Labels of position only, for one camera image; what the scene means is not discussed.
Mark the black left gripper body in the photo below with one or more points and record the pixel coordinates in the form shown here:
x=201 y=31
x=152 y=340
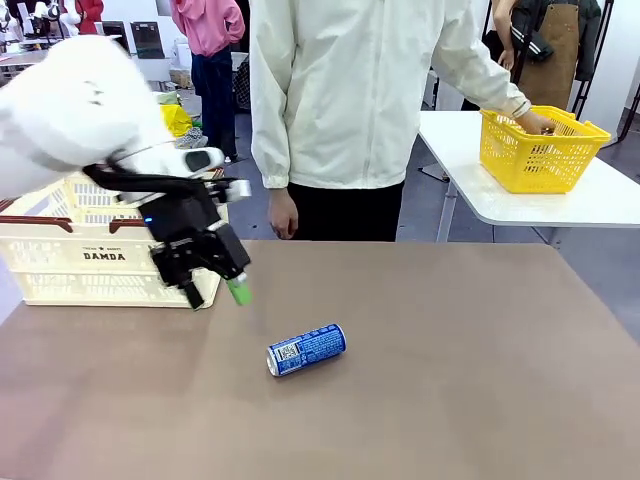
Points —
x=180 y=220

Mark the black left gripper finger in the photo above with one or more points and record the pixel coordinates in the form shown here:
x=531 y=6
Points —
x=235 y=260
x=190 y=280

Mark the blue drink can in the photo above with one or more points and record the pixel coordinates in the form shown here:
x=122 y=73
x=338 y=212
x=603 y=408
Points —
x=307 y=350

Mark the person right forearm white sleeve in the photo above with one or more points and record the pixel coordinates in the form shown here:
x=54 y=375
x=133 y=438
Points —
x=272 y=145

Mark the person left forearm white sleeve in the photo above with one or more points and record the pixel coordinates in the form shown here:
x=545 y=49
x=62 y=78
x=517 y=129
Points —
x=490 y=80

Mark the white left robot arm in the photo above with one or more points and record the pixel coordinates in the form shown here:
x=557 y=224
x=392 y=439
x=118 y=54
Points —
x=75 y=110

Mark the yellow plastic basket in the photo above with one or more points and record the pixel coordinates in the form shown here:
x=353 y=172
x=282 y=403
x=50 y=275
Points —
x=542 y=160

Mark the person right hand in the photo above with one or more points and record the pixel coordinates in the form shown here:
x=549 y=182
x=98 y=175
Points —
x=282 y=215

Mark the person left hand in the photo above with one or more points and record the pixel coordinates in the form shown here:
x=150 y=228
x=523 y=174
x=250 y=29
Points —
x=535 y=122

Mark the yellow cloth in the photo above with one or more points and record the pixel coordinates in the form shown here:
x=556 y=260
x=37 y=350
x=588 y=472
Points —
x=175 y=120

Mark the person in pink hoodie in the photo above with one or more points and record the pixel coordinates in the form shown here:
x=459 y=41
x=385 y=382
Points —
x=210 y=60

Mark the black box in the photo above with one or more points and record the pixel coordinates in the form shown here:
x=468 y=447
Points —
x=147 y=40

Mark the person in white jacket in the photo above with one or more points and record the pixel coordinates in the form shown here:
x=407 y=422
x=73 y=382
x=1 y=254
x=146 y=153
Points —
x=350 y=90

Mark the person in red top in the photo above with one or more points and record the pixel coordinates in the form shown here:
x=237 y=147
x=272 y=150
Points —
x=90 y=15

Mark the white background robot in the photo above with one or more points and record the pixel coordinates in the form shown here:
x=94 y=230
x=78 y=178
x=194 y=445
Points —
x=42 y=17

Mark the white side table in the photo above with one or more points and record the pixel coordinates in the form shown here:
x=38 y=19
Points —
x=550 y=207

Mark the person with brown apron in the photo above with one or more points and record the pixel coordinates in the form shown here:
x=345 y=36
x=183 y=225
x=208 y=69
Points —
x=550 y=50

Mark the black stand pole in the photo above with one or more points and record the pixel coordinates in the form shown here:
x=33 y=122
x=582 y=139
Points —
x=595 y=55

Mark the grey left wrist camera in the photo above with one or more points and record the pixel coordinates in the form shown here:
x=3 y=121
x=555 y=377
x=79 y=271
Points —
x=235 y=191

